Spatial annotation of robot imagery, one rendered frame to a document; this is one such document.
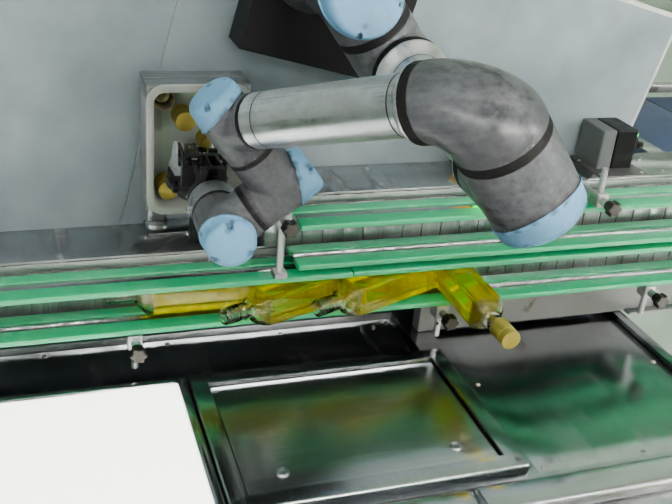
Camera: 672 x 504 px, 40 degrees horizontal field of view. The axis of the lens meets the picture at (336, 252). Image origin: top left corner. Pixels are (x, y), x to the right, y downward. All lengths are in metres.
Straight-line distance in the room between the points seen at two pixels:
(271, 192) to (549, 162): 0.43
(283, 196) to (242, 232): 0.08
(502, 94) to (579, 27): 0.89
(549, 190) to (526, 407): 0.71
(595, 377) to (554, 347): 0.11
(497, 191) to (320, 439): 0.59
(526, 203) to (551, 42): 0.84
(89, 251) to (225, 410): 0.35
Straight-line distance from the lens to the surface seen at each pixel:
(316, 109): 1.12
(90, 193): 1.67
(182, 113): 1.57
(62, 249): 1.61
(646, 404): 1.78
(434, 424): 1.54
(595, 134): 1.90
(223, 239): 1.29
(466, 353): 1.81
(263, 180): 1.29
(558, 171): 1.05
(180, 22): 1.59
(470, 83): 1.00
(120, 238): 1.64
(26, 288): 1.54
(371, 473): 1.43
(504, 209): 1.06
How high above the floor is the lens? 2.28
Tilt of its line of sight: 57 degrees down
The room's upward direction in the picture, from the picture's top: 145 degrees clockwise
